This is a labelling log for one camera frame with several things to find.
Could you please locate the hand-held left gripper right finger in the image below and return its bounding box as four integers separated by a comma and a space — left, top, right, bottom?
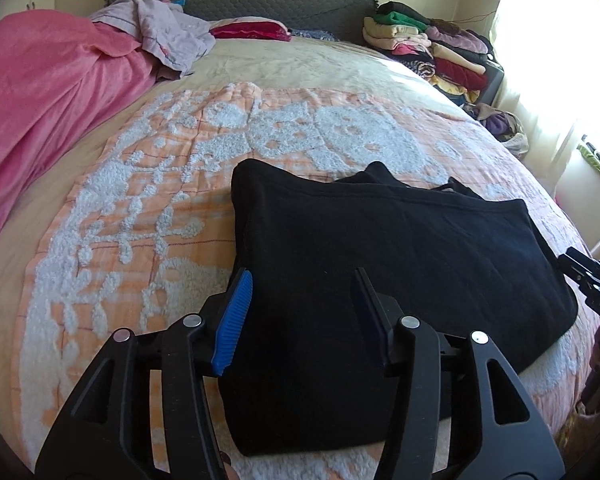
350, 267, 566, 480

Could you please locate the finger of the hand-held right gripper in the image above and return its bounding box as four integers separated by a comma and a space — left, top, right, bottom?
560, 247, 600, 286

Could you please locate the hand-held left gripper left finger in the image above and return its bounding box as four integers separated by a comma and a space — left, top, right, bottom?
35, 267, 255, 480

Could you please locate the black sweater with orange patches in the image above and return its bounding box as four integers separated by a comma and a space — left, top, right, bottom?
217, 160, 579, 458

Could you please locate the clothes heap beside bed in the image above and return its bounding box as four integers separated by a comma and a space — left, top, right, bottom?
462, 102, 531, 156

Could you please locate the pile of folded clothes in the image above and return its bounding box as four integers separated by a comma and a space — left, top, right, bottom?
362, 1, 503, 106

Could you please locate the orange white tufted blanket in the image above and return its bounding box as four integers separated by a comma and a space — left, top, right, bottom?
10, 82, 596, 480

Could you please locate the white curtain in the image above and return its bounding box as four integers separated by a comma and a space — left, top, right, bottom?
495, 0, 600, 261

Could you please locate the beige bed sheet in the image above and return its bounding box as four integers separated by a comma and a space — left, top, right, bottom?
0, 35, 481, 311

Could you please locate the blue patterned cloth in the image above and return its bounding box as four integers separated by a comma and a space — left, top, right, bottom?
290, 28, 338, 42

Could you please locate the red pillow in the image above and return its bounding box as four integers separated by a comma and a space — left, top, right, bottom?
209, 17, 292, 42

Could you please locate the lilac garment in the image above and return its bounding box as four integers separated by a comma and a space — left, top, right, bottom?
90, 0, 217, 81

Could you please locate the pink blanket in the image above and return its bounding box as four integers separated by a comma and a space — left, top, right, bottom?
0, 9, 161, 266

